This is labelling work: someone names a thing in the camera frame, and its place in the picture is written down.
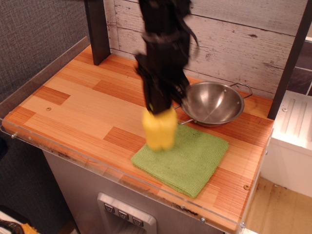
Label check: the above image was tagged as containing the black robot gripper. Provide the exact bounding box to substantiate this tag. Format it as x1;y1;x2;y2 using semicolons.
135;34;190;115

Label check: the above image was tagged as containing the yellow toy bell pepper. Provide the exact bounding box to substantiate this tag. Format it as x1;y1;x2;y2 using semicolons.
142;107;178;151

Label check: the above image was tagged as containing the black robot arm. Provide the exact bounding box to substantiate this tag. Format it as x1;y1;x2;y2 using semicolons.
135;0;195;115

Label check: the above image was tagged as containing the green knitted cloth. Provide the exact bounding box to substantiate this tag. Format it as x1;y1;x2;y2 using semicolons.
131;125;229;198

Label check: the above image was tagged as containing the grey toy fridge cabinet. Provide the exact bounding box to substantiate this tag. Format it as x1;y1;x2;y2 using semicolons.
44;152;222;234

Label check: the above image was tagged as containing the silver dispenser button panel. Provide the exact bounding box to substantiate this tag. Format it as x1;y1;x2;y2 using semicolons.
97;193;157;234

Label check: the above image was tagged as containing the clear acrylic front guard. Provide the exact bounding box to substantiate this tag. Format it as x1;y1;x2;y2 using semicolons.
2;113;273;234

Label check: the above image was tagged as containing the yellow orange object bottom left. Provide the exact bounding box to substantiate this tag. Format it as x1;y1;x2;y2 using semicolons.
20;223;38;234

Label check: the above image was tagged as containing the stainless steel bowl with handles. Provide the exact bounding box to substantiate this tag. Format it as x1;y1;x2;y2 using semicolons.
179;81;253;127

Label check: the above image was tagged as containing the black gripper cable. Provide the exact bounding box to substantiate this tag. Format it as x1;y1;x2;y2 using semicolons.
181;17;201;58

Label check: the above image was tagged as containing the dark left upright post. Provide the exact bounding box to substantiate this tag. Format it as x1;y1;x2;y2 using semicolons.
84;0;111;65

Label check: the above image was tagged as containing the dark upright post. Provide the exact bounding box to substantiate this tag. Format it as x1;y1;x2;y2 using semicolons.
84;0;111;65
267;0;312;120

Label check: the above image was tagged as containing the dark right upright post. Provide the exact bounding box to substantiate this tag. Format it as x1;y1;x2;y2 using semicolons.
267;0;312;120

